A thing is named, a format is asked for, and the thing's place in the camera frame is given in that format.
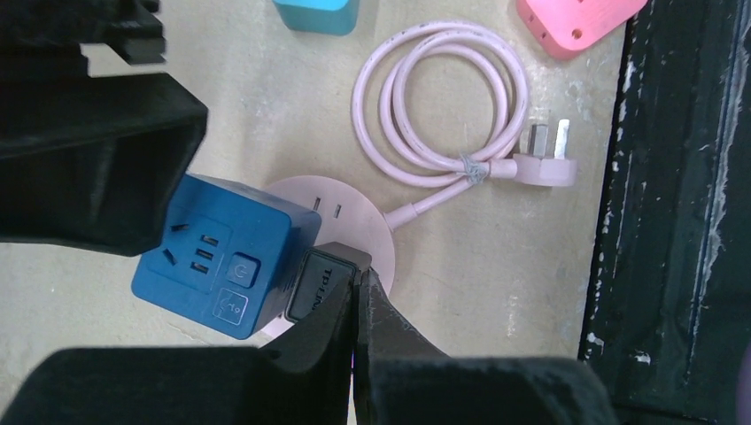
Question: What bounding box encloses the pink square plug adapter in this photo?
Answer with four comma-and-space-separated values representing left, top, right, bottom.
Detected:
515, 0, 647, 60

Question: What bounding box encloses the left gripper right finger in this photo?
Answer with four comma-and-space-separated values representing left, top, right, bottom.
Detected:
353, 269, 618, 424

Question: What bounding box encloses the blue cube socket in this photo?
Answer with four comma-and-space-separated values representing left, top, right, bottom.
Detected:
131, 174, 321, 340

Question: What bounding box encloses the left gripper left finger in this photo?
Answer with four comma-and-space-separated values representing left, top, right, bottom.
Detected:
1, 282, 354, 424

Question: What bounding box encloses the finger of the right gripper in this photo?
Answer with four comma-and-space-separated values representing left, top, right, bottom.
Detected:
1, 1, 208, 257

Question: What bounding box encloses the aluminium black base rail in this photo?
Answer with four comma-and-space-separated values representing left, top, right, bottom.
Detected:
578, 1, 750, 424

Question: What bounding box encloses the round pink power socket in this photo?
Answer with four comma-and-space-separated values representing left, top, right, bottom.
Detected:
261, 175, 396, 338

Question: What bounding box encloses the black power adapter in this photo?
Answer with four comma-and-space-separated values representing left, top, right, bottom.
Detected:
284, 242, 372, 323

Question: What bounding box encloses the teal power strip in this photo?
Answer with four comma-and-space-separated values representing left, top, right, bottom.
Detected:
272, 0, 360, 35

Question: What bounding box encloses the pink cable with plug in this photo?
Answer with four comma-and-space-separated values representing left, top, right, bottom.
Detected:
351, 20, 579, 233

